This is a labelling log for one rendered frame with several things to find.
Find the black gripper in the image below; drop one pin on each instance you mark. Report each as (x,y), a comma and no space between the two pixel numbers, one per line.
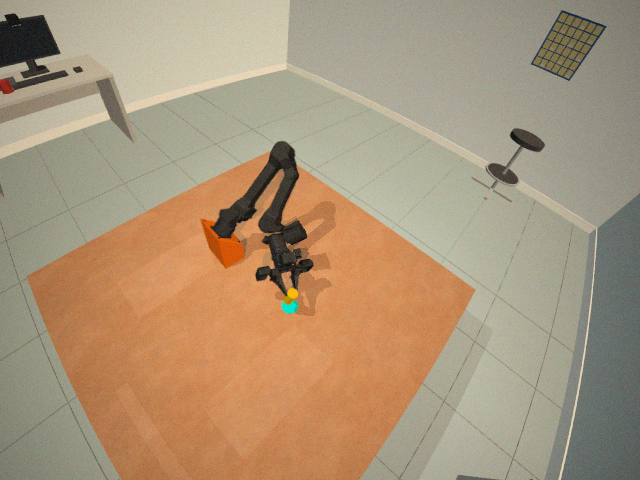
(275,274)

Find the yellow cylinder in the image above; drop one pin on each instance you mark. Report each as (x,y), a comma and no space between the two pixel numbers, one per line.
(291,295)

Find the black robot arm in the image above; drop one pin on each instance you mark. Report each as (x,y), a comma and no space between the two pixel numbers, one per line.
(281,157)

